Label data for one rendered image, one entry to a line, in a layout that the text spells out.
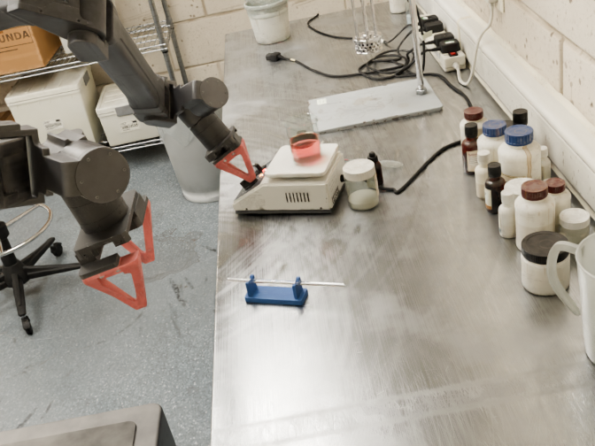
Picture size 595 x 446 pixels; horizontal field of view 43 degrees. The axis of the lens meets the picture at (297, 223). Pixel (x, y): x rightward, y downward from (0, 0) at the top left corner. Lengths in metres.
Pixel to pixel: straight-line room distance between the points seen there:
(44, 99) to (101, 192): 2.86
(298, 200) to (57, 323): 1.50
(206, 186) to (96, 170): 2.38
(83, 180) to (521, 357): 0.61
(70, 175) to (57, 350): 1.88
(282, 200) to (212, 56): 2.52
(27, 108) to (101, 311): 1.28
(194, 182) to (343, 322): 2.06
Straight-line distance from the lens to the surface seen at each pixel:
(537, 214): 1.20
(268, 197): 1.42
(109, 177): 0.78
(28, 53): 3.56
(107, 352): 2.52
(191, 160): 3.08
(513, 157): 1.33
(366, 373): 1.05
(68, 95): 3.60
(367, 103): 1.83
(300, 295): 1.20
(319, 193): 1.39
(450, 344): 1.08
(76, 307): 2.79
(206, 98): 1.35
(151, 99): 1.32
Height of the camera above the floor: 1.46
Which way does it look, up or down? 30 degrees down
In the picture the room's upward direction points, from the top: 12 degrees counter-clockwise
